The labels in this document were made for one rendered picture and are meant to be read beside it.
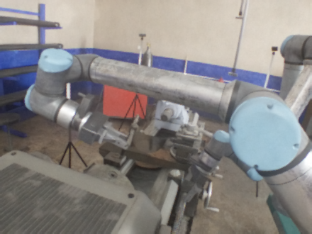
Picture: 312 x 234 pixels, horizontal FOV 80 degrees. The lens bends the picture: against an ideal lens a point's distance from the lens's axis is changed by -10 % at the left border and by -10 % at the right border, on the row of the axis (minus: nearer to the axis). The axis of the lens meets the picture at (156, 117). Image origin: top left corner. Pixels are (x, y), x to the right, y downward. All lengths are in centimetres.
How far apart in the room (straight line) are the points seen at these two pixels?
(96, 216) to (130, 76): 37
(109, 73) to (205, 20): 465
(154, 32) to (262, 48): 259
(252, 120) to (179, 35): 493
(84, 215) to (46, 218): 7
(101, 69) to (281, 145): 52
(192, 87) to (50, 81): 40
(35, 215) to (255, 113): 45
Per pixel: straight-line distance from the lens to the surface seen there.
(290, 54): 108
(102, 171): 79
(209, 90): 52
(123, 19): 571
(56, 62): 62
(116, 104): 413
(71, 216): 46
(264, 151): 37
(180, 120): 202
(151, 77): 57
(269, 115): 36
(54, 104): 68
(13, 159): 67
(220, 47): 515
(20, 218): 49
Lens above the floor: 168
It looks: 20 degrees down
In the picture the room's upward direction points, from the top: 7 degrees clockwise
